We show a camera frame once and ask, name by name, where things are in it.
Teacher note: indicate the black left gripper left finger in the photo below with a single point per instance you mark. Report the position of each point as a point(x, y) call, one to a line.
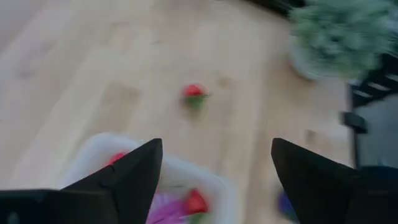
point(124, 186)

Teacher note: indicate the clear plastic tupperware container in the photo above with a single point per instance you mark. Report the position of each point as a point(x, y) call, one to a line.
point(186, 177)

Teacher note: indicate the red toy strawberry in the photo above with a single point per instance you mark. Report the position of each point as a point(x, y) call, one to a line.
point(193, 93)
point(116, 157)
point(195, 202)

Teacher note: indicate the white plant pot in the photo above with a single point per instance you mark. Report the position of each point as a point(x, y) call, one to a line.
point(300, 62)

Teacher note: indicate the purple toy grape bunch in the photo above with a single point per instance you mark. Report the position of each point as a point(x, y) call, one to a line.
point(286, 205)

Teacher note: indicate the purple white striped toy onion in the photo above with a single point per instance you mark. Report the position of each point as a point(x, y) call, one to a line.
point(168, 211)

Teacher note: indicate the green leafy plant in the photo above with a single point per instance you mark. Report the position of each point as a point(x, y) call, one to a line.
point(342, 34)

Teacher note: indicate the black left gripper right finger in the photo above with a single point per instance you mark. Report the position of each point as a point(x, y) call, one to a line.
point(323, 186)

